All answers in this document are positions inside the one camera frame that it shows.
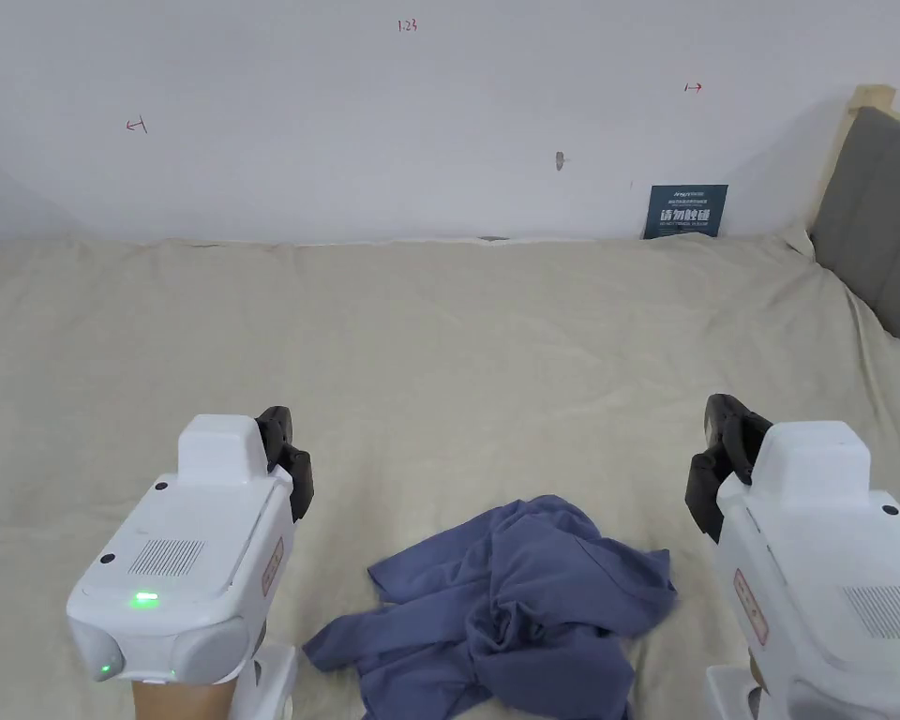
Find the grey padded headboard, wooden frame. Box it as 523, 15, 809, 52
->
805, 83, 900, 355

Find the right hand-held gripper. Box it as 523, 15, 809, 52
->
685, 393, 900, 720

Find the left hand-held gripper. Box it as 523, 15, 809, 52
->
67, 406, 314, 720

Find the dark blue shirt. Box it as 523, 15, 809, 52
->
302, 494, 679, 720

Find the dark blue sign card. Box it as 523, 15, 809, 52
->
640, 184, 729, 241

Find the bed with beige sheet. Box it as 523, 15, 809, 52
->
0, 228, 900, 720

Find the person's left hand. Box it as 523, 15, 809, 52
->
133, 678, 236, 720

